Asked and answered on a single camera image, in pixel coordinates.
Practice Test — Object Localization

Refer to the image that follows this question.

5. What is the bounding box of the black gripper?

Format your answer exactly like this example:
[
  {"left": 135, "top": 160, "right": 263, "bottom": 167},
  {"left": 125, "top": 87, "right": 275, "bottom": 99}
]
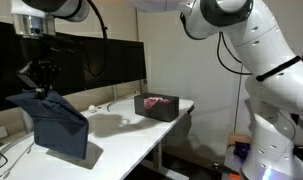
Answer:
[{"left": 16, "top": 49, "right": 60, "bottom": 98}]

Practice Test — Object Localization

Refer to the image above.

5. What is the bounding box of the navy blue cloth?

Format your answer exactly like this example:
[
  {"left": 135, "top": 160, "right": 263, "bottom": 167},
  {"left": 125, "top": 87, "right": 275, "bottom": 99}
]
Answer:
[{"left": 5, "top": 89, "right": 90, "bottom": 160}]

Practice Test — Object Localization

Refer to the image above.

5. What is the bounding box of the pink floral cloth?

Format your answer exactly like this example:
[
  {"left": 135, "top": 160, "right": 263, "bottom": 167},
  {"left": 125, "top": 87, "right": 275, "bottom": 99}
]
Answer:
[{"left": 143, "top": 96, "right": 172, "bottom": 111}]

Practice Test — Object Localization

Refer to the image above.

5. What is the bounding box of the dark grey fabric box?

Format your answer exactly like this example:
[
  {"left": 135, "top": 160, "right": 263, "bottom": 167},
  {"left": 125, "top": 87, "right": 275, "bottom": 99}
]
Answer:
[{"left": 134, "top": 92, "right": 180, "bottom": 123}]

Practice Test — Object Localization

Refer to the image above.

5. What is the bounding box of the brown cardboard box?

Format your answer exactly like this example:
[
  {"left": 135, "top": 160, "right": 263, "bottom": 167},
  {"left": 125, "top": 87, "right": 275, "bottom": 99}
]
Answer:
[{"left": 227, "top": 132, "right": 254, "bottom": 149}]

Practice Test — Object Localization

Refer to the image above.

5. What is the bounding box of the white table leg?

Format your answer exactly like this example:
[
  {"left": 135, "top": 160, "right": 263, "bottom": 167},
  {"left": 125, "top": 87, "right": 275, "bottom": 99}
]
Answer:
[{"left": 140, "top": 139, "right": 182, "bottom": 180}]

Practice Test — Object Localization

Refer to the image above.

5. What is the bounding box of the purple blue item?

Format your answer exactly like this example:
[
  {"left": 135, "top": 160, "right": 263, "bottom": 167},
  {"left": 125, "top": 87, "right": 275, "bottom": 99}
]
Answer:
[{"left": 233, "top": 141, "right": 252, "bottom": 163}]

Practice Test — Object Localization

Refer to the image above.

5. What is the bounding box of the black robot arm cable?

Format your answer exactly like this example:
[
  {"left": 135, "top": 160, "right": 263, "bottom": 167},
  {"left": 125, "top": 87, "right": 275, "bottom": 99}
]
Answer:
[{"left": 85, "top": 0, "right": 254, "bottom": 79}]

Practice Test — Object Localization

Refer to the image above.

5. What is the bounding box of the black cable loop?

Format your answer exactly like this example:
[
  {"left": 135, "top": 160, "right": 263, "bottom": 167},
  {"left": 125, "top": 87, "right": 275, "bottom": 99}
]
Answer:
[{"left": 0, "top": 146, "right": 9, "bottom": 175}]

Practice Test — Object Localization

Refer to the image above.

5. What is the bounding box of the thin white cable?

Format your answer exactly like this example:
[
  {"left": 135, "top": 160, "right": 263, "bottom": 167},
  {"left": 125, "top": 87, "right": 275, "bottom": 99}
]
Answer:
[{"left": 0, "top": 143, "right": 35, "bottom": 179}]

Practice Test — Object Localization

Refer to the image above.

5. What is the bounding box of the thin dark wall cable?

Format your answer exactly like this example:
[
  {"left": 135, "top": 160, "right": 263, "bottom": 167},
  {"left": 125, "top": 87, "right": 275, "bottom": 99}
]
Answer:
[{"left": 234, "top": 74, "right": 244, "bottom": 134}]

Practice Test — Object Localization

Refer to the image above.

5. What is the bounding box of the black orange-handled tool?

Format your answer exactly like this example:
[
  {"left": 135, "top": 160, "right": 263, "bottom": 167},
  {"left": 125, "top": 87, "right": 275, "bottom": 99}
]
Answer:
[{"left": 210, "top": 162, "right": 242, "bottom": 178}]

